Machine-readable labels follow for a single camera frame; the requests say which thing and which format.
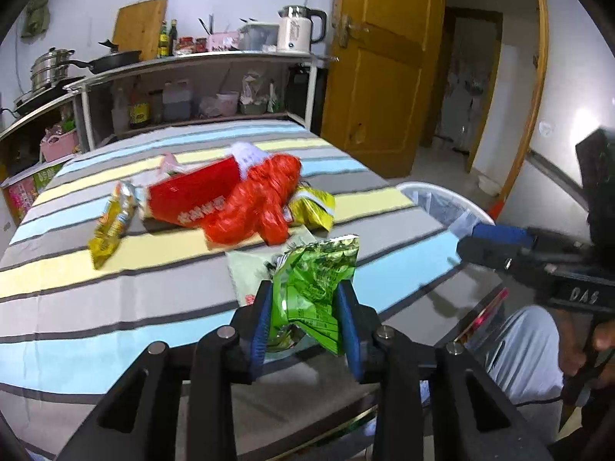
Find striped tablecloth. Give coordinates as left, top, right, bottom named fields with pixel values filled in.
left=0, top=120, right=505, bottom=461

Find pink utensil holder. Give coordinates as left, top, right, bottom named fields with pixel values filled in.
left=206, top=31, right=241, bottom=52

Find soy sauce bottle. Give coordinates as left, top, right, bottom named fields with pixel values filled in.
left=129, top=84, right=151, bottom=129

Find pink plastic basket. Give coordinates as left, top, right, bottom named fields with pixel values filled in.
left=41, top=129, right=80, bottom=161

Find white electric kettle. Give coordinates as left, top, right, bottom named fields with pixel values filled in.
left=277, top=5, right=327, bottom=55

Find crumpled plastic bags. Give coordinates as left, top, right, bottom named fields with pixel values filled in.
left=240, top=72, right=270, bottom=106

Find white and green packet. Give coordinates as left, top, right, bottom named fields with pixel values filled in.
left=226, top=226, right=318, bottom=305

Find black induction cooker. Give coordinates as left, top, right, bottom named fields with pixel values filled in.
left=13, top=77, right=85, bottom=106

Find clear storage container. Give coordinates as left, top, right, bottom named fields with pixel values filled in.
left=239, top=22, right=280, bottom=52

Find pink clear plastic wrapper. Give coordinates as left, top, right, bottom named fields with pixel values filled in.
left=156, top=153, right=193, bottom=176

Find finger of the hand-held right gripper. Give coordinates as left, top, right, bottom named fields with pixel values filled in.
left=455, top=237, right=560, bottom=301
left=471, top=223, right=589, bottom=253

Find wooden cutting board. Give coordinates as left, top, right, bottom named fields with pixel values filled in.
left=113, top=0, right=169, bottom=61

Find colourful printed carton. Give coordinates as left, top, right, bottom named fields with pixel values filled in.
left=0, top=161, right=65, bottom=224

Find yellow wooden door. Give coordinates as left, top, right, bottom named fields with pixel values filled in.
left=319, top=0, right=445, bottom=178

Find white plastic bottle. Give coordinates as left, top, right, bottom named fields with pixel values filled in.
left=111, top=87, right=130, bottom=133

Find wooden door frame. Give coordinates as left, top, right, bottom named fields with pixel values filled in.
left=466, top=0, right=549, bottom=202

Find person's right hand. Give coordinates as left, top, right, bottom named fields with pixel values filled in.
left=557, top=317, right=615, bottom=380

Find low white shelf unit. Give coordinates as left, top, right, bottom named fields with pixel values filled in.
left=0, top=91, right=90, bottom=164

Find red cardboard box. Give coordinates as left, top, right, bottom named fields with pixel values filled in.
left=144, top=158, right=241, bottom=229

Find dark plastic jug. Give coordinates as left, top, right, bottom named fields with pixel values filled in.
left=162, top=79, right=194, bottom=122

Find green hanging cloth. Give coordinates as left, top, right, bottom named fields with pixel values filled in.
left=22, top=0, right=53, bottom=39

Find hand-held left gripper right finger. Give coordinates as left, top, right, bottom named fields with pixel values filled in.
left=334, top=281, right=553, bottom=461

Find steel steamer pot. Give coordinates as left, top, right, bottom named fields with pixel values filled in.
left=30, top=48, right=75, bottom=92

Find white metal shelf unit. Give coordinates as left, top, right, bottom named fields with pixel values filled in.
left=65, top=50, right=332, bottom=154

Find black frying pan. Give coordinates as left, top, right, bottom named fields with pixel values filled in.
left=67, top=41, right=143, bottom=75

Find pink plastic bucket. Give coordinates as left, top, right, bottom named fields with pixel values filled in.
left=216, top=91, right=240, bottom=117

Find person's grey pants leg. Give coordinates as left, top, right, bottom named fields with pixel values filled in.
left=461, top=305, right=568, bottom=443

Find yellow snack bag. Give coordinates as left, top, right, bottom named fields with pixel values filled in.
left=288, top=185, right=336, bottom=232

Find red plastic bag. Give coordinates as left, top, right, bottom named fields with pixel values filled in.
left=204, top=154, right=303, bottom=245

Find white foam fruit net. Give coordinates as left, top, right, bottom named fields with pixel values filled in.
left=228, top=141, right=270, bottom=174

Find white trash bin with liner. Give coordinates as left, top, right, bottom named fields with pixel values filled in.
left=396, top=181, right=495, bottom=241

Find metal door handle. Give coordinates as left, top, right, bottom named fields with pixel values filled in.
left=339, top=14, right=371, bottom=49

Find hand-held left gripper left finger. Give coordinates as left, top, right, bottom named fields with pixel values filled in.
left=58, top=279, right=274, bottom=461

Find green snack bag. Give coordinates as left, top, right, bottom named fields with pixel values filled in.
left=266, top=234, right=360, bottom=357

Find long yellow snack packet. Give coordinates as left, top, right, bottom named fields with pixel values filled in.
left=89, top=180, right=138, bottom=270

